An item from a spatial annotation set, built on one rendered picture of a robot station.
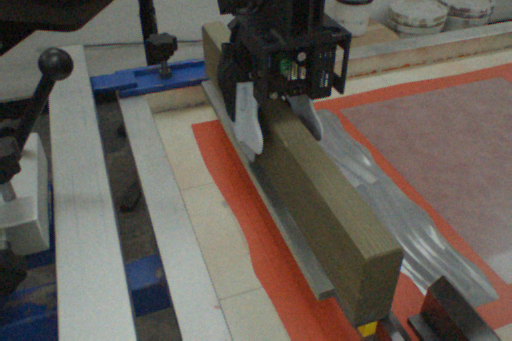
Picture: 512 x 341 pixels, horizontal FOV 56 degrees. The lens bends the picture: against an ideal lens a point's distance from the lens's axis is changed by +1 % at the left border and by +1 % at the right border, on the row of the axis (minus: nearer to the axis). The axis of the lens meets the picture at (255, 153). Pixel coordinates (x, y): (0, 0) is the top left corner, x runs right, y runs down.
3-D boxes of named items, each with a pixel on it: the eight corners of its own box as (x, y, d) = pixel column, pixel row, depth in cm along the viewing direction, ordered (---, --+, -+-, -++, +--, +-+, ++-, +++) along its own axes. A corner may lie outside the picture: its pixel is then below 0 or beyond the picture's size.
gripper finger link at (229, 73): (217, 123, 43) (227, 30, 39) (212, 114, 45) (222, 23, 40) (265, 120, 45) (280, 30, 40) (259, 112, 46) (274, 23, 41)
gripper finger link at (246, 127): (240, 192, 43) (254, 103, 38) (221, 155, 48) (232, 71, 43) (272, 188, 44) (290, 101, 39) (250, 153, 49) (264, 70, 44)
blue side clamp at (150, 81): (298, 79, 83) (300, 41, 79) (310, 93, 79) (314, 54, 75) (122, 111, 74) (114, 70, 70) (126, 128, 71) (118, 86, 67)
